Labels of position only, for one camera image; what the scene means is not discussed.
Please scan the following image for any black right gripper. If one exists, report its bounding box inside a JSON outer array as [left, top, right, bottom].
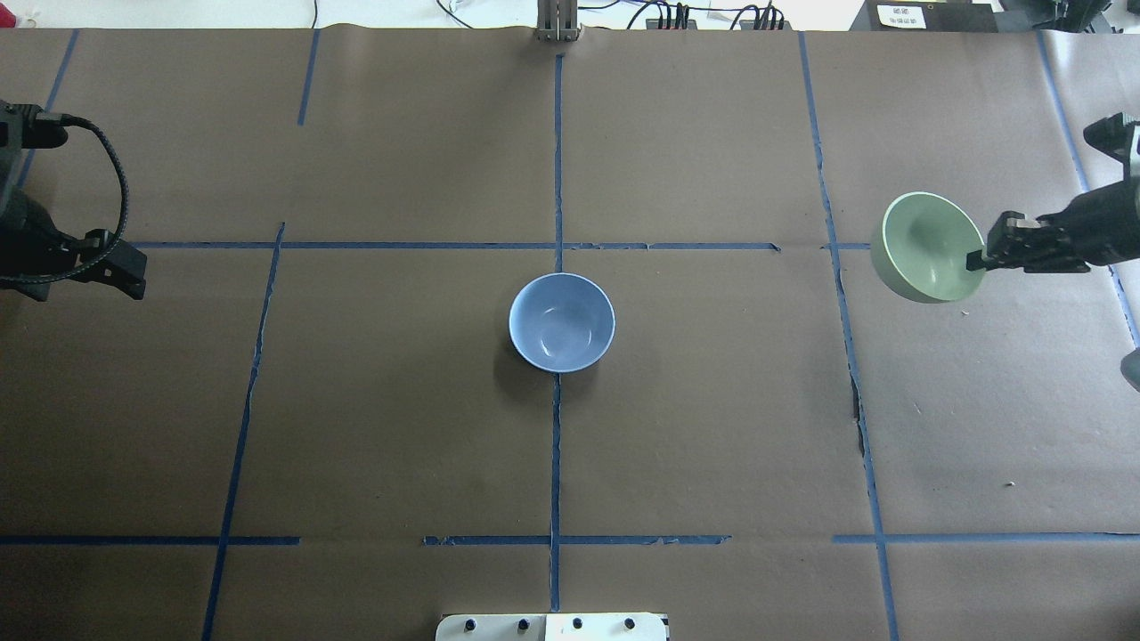
[[966, 113, 1139, 273]]

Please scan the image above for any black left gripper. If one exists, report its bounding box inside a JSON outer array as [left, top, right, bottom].
[[1, 102, 147, 303]]

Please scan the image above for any green bowl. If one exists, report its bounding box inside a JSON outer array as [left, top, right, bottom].
[[868, 190, 985, 305]]

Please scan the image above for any blue bowl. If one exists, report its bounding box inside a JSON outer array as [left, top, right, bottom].
[[508, 271, 616, 374]]

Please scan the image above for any black braided cable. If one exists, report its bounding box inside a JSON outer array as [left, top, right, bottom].
[[0, 115, 131, 289]]

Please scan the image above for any aluminium frame post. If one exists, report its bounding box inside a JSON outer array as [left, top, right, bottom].
[[534, 0, 583, 42]]

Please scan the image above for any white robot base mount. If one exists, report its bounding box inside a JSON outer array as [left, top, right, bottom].
[[435, 612, 671, 640]]

